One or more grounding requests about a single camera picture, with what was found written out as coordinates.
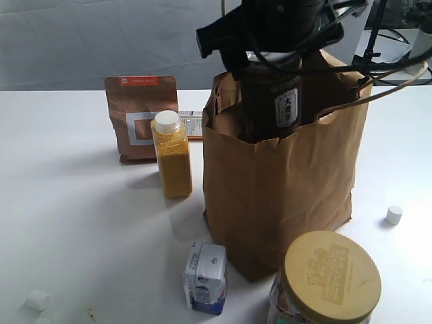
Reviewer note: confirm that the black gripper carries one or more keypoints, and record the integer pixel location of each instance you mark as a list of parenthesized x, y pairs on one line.
[(275, 26)]

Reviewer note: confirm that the dark jar with pull-tab lid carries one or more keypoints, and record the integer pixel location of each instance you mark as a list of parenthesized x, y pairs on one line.
[(271, 100)]

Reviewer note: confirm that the brown paper bag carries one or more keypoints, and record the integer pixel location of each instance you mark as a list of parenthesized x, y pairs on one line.
[(260, 196)]

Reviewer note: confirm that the orange white flat box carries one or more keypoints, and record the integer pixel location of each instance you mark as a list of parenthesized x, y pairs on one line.
[(192, 122)]

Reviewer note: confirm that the yellow grain plastic bottle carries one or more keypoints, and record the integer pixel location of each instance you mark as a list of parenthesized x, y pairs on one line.
[(173, 154)]

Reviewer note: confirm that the brown kraft standup pouch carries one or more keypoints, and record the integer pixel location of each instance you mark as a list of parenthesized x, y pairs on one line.
[(133, 102)]

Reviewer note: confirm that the black tripod stand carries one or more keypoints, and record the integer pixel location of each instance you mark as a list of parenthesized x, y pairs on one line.
[(374, 22)]

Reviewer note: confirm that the white cup background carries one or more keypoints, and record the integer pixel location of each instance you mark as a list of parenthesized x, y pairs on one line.
[(421, 44)]

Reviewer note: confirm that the small white milk carton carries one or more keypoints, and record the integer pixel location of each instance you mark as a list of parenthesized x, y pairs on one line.
[(205, 278)]

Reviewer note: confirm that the white cap right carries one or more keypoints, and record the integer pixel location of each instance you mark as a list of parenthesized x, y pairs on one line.
[(394, 215)]

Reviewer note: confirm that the white cap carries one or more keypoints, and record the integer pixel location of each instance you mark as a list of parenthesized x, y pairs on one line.
[(394, 215), (42, 320), (37, 300)]

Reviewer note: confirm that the jar with wooden lid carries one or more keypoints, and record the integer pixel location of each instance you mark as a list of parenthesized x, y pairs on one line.
[(326, 278)]

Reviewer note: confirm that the white cap bottom left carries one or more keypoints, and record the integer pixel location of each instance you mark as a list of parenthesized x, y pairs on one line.
[(42, 320)]

